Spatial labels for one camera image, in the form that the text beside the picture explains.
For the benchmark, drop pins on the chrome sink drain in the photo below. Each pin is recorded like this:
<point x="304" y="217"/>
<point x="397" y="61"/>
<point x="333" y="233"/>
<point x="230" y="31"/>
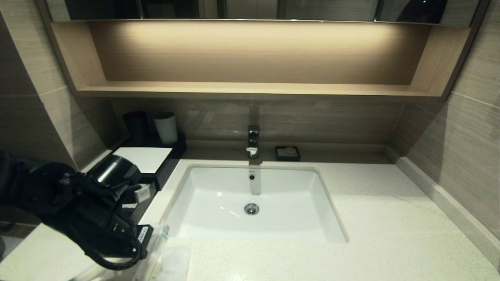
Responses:
<point x="252" y="208"/>

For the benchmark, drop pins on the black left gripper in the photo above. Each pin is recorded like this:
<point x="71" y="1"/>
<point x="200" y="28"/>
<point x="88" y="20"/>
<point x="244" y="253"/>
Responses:
<point x="113" y="230"/>

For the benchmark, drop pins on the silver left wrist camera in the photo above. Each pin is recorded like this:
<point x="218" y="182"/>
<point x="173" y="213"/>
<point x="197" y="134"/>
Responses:
<point x="142" y="192"/>

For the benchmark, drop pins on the black plastic cup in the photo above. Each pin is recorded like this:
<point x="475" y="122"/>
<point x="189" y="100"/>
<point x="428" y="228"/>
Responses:
<point x="136" y="127"/>

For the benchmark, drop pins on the grey plastic cup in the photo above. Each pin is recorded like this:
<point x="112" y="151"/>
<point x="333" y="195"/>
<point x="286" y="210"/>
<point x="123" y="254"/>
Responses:
<point x="166" y="128"/>

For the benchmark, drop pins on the round beige soap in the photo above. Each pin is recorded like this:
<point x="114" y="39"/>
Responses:
<point x="289" y="150"/>

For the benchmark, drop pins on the white ceramic sink basin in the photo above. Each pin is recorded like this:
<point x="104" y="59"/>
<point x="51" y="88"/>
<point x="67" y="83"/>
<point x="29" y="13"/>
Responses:
<point x="289" y="210"/>

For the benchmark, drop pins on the wooden wall shelf niche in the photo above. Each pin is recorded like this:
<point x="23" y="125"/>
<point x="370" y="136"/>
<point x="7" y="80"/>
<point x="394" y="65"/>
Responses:
<point x="254" y="89"/>

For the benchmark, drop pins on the white packet in drawer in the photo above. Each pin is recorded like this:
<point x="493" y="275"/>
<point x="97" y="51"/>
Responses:
<point x="131" y="205"/>

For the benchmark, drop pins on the mirror cabinet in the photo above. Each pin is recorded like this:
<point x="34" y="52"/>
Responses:
<point x="312" y="8"/>

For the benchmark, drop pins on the orange and black left arm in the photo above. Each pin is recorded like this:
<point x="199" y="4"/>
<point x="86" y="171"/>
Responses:
<point x="35" y="191"/>

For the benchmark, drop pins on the chrome faucet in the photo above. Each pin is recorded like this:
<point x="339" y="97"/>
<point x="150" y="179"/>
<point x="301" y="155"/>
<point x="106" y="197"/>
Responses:
<point x="253" y="139"/>

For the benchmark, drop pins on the black square soap dish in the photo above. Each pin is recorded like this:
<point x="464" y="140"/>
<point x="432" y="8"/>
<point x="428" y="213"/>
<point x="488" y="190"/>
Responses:
<point x="279" y="155"/>

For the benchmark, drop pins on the black amenity box with drawer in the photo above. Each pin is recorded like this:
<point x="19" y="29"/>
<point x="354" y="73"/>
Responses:
<point x="152" y="158"/>

